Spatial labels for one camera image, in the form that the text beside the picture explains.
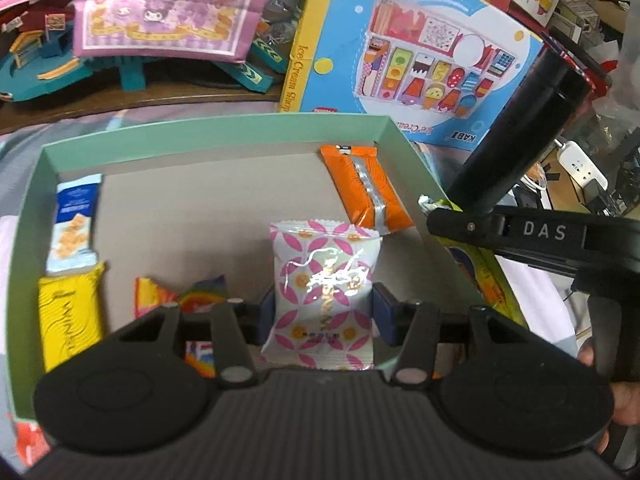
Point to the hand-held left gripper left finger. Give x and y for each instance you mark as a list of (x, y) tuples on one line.
[(267, 315)]

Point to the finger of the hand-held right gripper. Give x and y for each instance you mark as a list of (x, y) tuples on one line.
[(500, 230)]

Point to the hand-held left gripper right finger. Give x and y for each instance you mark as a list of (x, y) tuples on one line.
[(384, 315)]

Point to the yellow green snack packet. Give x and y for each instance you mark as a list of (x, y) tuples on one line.
[(492, 285)]

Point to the pink patterned snack packet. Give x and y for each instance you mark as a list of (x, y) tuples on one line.
[(322, 280)]

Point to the green cardboard box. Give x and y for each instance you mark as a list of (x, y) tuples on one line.
[(210, 145)]

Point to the person's right hand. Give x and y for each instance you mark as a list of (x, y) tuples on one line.
[(625, 405)]

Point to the rainbow candy packet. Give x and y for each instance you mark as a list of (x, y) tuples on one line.
[(200, 294)]

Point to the black cylinder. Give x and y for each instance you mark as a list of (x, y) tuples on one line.
[(525, 130)]

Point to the white power strip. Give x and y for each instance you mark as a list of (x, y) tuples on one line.
[(580, 162)]

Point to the orange snack packet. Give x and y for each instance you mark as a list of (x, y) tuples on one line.
[(362, 187)]

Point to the flag print tin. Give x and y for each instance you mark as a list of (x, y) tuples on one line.
[(592, 72)]

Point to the clear plastic bag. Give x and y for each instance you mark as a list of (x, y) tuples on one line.
[(620, 75)]

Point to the yellow biscuit packet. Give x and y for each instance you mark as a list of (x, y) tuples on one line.
[(70, 315)]

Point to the blue white cracker packet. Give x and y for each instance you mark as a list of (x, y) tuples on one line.
[(75, 220)]

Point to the toy shop cardboard box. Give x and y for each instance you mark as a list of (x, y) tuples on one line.
[(350, 25)]

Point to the pink cartoon printed sheet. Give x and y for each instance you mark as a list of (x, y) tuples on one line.
[(165, 15)]

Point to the teal toy playset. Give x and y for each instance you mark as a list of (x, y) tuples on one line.
[(45, 65)]

